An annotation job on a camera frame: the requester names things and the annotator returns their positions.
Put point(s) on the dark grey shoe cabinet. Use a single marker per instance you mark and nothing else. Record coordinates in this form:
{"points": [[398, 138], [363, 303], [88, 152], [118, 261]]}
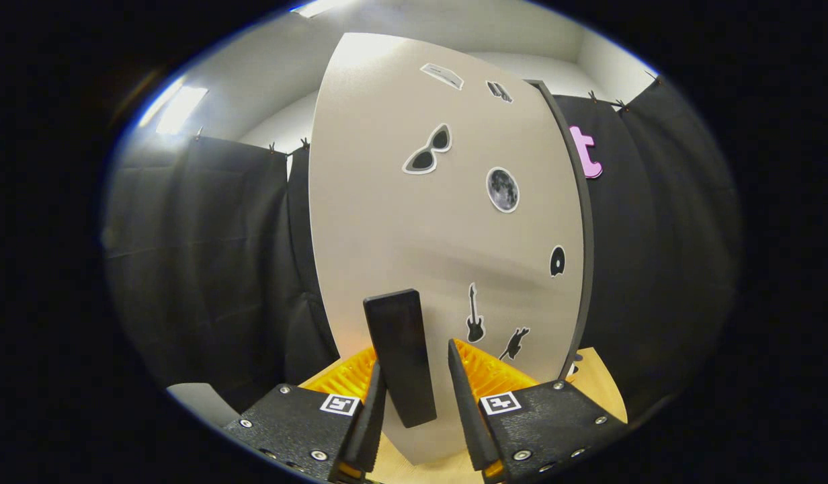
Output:
{"points": [[589, 228]]}

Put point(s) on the black backdrop cloth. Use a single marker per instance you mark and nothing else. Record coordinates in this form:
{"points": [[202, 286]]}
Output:
{"points": [[219, 269]]}

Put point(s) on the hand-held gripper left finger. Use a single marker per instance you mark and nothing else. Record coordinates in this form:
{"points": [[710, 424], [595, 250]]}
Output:
{"points": [[370, 423]]}

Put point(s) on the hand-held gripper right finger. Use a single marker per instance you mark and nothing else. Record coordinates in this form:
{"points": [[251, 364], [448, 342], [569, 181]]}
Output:
{"points": [[468, 417]]}

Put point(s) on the long ceiling light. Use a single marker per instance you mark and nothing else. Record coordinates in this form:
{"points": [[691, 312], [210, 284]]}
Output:
{"points": [[182, 109]]}

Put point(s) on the wide ceiling light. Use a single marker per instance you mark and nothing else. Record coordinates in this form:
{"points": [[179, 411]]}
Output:
{"points": [[320, 7]]}

